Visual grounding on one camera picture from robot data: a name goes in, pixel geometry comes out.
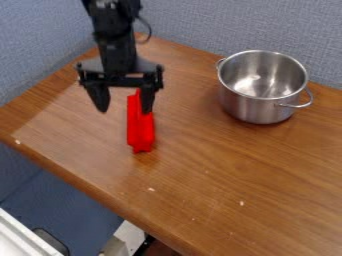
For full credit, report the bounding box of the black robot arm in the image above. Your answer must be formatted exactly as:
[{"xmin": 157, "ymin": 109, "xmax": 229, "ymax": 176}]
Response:
[{"xmin": 75, "ymin": 0, "xmax": 165, "ymax": 114}]

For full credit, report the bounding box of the white table bracket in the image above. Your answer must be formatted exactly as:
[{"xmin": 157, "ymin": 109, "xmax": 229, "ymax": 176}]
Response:
[{"xmin": 99, "ymin": 221, "xmax": 146, "ymax": 256}]

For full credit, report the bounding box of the white box below table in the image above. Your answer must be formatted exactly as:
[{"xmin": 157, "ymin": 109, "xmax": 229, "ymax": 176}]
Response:
[{"xmin": 0, "ymin": 208, "xmax": 62, "ymax": 256}]

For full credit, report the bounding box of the metal pot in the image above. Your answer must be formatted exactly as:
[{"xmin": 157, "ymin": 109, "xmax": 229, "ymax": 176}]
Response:
[{"xmin": 217, "ymin": 50, "xmax": 314, "ymax": 124}]

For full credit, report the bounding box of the red star-shaped block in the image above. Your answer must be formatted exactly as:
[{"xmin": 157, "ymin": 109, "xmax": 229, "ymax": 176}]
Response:
[{"xmin": 127, "ymin": 90, "xmax": 155, "ymax": 153}]

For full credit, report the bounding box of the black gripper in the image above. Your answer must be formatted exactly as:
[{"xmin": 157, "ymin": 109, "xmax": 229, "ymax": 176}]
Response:
[{"xmin": 75, "ymin": 57, "xmax": 165, "ymax": 114}]

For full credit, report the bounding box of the black cable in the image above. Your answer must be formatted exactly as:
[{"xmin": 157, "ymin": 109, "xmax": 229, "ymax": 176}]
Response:
[{"xmin": 134, "ymin": 14, "xmax": 154, "ymax": 44}]

